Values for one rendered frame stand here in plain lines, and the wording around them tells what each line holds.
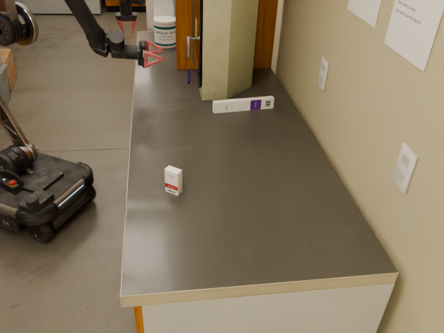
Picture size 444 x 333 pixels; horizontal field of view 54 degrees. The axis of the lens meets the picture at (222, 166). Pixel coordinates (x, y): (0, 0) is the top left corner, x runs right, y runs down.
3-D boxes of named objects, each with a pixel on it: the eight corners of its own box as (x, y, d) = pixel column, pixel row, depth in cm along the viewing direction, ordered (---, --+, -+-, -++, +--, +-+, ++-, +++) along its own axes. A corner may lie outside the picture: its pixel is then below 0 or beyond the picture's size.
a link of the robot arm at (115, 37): (102, 36, 180) (93, 52, 177) (100, 18, 170) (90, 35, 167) (129, 47, 181) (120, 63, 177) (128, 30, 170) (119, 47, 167)
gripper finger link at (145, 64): (162, 46, 178) (139, 45, 177) (162, 53, 172) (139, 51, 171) (162, 62, 182) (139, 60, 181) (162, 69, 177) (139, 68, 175)
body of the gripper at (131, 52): (143, 40, 181) (125, 39, 180) (142, 50, 173) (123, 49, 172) (143, 55, 185) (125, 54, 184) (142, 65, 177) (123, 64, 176)
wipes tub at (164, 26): (176, 41, 256) (176, 15, 248) (178, 48, 245) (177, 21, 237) (154, 41, 254) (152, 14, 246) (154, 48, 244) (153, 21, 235)
